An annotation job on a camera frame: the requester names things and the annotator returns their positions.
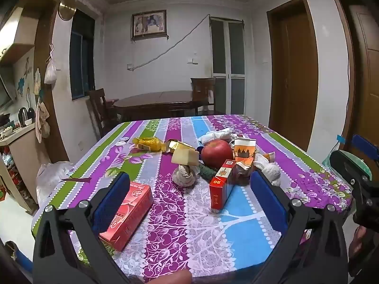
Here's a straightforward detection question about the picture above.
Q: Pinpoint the knotted grey tissue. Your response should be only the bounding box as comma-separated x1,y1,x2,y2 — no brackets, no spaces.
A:
173,165,199,187

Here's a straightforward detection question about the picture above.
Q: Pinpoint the large white plastic bag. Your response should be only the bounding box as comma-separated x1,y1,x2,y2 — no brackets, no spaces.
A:
36,161,74,204

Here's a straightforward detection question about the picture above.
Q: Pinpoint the dark wooden dining table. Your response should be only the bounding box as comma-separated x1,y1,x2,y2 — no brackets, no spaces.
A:
113,91,208,122

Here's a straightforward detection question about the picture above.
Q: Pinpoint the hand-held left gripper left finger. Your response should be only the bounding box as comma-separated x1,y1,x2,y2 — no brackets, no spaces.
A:
33,172,140,284

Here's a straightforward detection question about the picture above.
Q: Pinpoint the person's right hand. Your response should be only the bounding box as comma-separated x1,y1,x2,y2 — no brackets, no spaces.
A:
349,225,375,261

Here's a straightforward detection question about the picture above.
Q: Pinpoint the orange white snack bag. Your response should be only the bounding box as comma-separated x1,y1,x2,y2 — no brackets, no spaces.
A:
232,138,257,173

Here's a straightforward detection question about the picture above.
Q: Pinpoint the hanging white plastic bag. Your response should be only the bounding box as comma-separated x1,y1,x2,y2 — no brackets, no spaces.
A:
44,44,57,85

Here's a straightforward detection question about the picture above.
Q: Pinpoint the white wall cable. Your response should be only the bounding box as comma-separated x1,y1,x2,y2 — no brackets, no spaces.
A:
127,14,211,71

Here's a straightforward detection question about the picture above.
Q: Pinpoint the wooden wall shelf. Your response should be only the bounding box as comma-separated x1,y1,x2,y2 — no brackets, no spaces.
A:
0,0,57,66

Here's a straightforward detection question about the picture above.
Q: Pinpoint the framed wall picture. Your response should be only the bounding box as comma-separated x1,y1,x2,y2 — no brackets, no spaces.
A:
131,10,167,40

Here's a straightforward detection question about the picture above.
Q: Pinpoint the frosted glass double door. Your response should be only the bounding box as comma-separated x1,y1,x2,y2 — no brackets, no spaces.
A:
210,16,246,115

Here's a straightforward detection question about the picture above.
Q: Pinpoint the person's left hand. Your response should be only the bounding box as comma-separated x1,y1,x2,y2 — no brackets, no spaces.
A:
160,271,193,284

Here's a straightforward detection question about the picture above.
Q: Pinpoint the red carton box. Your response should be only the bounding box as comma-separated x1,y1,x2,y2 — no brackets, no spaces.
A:
99,182,154,252

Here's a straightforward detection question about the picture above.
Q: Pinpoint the purple striped floral tablecloth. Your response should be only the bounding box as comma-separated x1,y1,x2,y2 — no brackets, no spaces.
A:
31,114,354,284

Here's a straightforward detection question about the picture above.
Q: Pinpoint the plain brown wooden door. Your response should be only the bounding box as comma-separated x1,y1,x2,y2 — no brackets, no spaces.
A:
266,0,319,154

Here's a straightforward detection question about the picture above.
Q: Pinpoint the dark window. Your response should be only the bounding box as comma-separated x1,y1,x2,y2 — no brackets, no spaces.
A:
69,8,96,101

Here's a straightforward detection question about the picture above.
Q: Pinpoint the beige sponge piece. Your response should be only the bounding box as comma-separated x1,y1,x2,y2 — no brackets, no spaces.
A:
171,148,200,167

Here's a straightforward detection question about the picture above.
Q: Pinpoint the yellow snack wrapper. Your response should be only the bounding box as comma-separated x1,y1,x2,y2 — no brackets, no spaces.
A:
132,137,166,152

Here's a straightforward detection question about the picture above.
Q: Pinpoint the red apple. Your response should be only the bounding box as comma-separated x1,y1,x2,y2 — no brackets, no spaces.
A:
201,139,234,170

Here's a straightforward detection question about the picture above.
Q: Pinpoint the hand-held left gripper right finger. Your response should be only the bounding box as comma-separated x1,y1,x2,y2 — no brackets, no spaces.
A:
250,169,348,284

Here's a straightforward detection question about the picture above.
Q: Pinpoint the dark wooden chair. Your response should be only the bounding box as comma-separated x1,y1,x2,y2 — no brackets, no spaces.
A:
190,77,218,116
88,88,119,138

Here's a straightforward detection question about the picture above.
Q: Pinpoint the green lined trash bin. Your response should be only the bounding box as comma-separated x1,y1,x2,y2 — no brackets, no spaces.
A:
321,149,372,181

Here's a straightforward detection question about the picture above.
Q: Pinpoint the red cigarette pack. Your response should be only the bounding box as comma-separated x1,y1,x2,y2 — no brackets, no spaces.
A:
209,160,237,212

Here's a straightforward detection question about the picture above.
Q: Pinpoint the crumpled white tissue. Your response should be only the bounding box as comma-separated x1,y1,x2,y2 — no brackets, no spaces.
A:
255,153,282,187
198,128,234,145

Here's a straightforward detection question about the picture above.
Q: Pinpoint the round gold wall plate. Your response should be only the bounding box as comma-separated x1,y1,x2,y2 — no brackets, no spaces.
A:
58,0,77,21

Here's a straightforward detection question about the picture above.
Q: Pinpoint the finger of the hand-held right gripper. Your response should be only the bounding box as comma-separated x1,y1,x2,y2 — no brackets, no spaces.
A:
351,134,379,160
329,150,379,188

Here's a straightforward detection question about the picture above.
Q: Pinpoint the green scouring pad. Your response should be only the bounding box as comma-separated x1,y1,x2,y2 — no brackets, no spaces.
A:
198,163,218,181

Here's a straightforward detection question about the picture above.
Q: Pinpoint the panelled brown wooden door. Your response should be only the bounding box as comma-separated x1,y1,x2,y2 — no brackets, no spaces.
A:
329,0,379,166

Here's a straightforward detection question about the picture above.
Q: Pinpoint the beige kitchen counter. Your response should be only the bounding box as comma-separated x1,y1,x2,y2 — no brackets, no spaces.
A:
0,123,39,213

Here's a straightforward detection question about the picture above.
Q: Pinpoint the gold foil wrapper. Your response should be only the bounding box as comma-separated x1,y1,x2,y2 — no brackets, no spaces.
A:
161,140,196,154

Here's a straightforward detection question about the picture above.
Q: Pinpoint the hanging beige cloth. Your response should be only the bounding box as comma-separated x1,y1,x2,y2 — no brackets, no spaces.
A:
35,102,51,143

